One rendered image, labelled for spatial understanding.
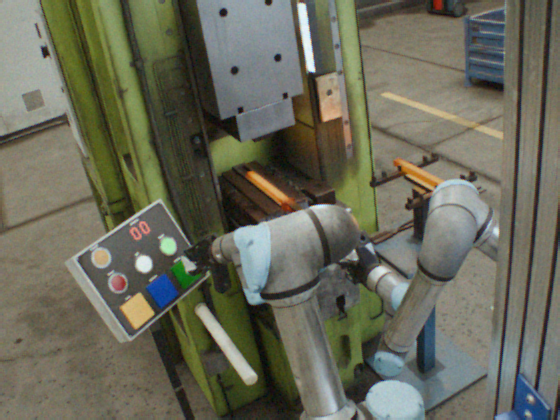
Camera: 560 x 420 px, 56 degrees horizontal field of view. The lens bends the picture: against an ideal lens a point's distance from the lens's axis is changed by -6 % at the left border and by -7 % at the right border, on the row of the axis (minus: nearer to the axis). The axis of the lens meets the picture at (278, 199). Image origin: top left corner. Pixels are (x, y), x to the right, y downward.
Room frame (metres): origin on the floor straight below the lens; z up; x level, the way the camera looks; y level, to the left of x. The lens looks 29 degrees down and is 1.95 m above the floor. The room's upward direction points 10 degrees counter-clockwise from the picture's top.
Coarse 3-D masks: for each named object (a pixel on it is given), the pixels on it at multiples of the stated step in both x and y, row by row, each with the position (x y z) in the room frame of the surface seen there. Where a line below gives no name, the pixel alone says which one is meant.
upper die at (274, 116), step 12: (264, 108) 1.68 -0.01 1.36; (276, 108) 1.70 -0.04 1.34; (288, 108) 1.72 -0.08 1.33; (216, 120) 1.82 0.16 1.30; (228, 120) 1.71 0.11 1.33; (240, 120) 1.65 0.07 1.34; (252, 120) 1.66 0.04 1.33; (264, 120) 1.68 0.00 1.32; (276, 120) 1.70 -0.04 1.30; (288, 120) 1.71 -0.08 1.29; (228, 132) 1.73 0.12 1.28; (240, 132) 1.64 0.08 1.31; (252, 132) 1.66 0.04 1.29; (264, 132) 1.68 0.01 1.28
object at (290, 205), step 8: (248, 176) 1.95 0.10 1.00; (256, 176) 1.92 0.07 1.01; (264, 184) 1.84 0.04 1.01; (272, 192) 1.77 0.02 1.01; (280, 192) 1.76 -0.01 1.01; (280, 200) 1.71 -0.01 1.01; (288, 200) 1.68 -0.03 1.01; (288, 208) 1.67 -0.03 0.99; (296, 208) 1.62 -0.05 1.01; (304, 208) 1.61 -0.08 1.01
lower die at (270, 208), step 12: (252, 168) 2.02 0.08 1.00; (264, 168) 2.01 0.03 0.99; (228, 180) 1.98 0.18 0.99; (240, 180) 1.95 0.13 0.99; (276, 180) 1.89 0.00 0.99; (228, 192) 1.89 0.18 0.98; (240, 192) 1.87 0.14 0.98; (252, 192) 1.83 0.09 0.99; (264, 192) 1.80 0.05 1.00; (288, 192) 1.78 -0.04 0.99; (300, 192) 1.76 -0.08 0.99; (240, 204) 1.78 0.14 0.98; (264, 204) 1.73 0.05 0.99; (276, 204) 1.71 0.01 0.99; (300, 204) 1.71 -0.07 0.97; (252, 216) 1.68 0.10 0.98; (264, 216) 1.66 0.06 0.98; (276, 216) 1.67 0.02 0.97
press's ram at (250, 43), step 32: (192, 0) 1.65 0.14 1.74; (224, 0) 1.66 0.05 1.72; (256, 0) 1.70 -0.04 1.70; (288, 0) 1.74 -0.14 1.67; (192, 32) 1.71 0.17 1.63; (224, 32) 1.65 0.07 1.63; (256, 32) 1.69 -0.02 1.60; (288, 32) 1.73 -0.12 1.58; (192, 64) 1.77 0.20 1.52; (224, 64) 1.64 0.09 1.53; (256, 64) 1.68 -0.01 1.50; (288, 64) 1.73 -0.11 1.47; (224, 96) 1.63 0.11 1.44; (256, 96) 1.67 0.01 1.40; (288, 96) 1.72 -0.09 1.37
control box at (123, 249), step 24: (144, 216) 1.43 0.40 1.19; (168, 216) 1.47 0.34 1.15; (120, 240) 1.35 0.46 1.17; (144, 240) 1.38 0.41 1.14; (72, 264) 1.26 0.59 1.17; (96, 264) 1.26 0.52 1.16; (120, 264) 1.30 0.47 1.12; (168, 264) 1.37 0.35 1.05; (96, 288) 1.22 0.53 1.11; (144, 288) 1.28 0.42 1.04; (192, 288) 1.35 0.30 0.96; (120, 312) 1.20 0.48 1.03; (120, 336) 1.18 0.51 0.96
